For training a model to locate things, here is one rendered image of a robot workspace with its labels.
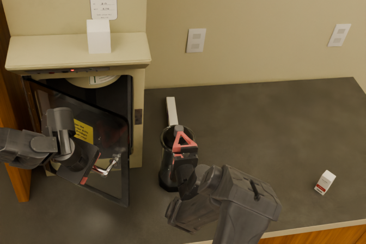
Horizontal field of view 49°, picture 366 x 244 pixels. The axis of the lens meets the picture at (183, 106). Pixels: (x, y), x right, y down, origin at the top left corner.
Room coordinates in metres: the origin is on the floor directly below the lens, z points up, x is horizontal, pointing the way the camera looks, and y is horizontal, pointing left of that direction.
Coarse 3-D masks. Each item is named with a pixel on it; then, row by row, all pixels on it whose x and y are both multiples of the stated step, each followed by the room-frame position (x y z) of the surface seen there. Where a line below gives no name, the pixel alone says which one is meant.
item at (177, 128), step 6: (174, 126) 0.83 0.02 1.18; (180, 126) 0.80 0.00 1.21; (168, 132) 0.80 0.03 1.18; (174, 132) 0.79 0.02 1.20; (186, 132) 0.81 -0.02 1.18; (168, 138) 0.78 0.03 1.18; (174, 138) 0.78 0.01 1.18; (180, 138) 0.78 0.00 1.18; (192, 138) 0.80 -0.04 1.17; (168, 144) 0.76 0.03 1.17; (180, 144) 0.76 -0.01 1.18; (186, 144) 0.77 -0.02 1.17
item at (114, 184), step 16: (32, 80) 0.73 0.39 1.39; (48, 96) 0.71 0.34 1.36; (64, 96) 0.69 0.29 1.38; (80, 112) 0.68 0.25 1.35; (96, 112) 0.66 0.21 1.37; (112, 112) 0.66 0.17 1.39; (96, 128) 0.66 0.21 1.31; (112, 128) 0.65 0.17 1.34; (128, 128) 0.64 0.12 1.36; (96, 144) 0.67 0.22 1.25; (112, 144) 0.65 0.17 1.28; (128, 144) 0.64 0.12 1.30; (128, 160) 0.64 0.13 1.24; (96, 176) 0.67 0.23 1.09; (112, 176) 0.65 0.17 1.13; (128, 176) 0.64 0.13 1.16; (96, 192) 0.67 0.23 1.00; (112, 192) 0.65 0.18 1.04; (128, 192) 0.64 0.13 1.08
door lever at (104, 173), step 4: (112, 160) 0.65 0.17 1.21; (112, 164) 0.64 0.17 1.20; (116, 164) 0.64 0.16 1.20; (92, 168) 0.62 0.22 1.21; (96, 168) 0.62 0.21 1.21; (100, 168) 0.62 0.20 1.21; (108, 168) 0.62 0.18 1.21; (96, 172) 0.61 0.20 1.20; (100, 172) 0.61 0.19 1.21; (104, 172) 0.61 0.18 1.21; (108, 172) 0.61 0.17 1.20; (104, 176) 0.60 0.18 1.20
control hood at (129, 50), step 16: (144, 32) 0.83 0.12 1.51; (16, 48) 0.70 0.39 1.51; (32, 48) 0.71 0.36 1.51; (48, 48) 0.72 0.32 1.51; (64, 48) 0.72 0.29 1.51; (80, 48) 0.73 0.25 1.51; (112, 48) 0.75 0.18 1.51; (128, 48) 0.75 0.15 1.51; (144, 48) 0.76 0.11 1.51; (16, 64) 0.65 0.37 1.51; (32, 64) 0.66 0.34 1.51; (48, 64) 0.66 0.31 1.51; (64, 64) 0.67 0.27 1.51; (80, 64) 0.68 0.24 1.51; (96, 64) 0.69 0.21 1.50; (112, 64) 0.70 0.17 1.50; (128, 64) 0.71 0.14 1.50; (144, 64) 0.73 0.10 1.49
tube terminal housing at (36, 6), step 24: (24, 0) 0.76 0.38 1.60; (48, 0) 0.77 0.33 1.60; (72, 0) 0.79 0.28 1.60; (120, 0) 0.82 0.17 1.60; (144, 0) 0.83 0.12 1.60; (24, 24) 0.76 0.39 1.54; (48, 24) 0.77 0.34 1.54; (72, 24) 0.79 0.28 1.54; (120, 24) 0.82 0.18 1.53; (144, 24) 0.83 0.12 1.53; (72, 72) 0.78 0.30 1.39; (96, 72) 0.80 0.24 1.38; (120, 72) 0.82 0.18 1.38; (144, 72) 0.84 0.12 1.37
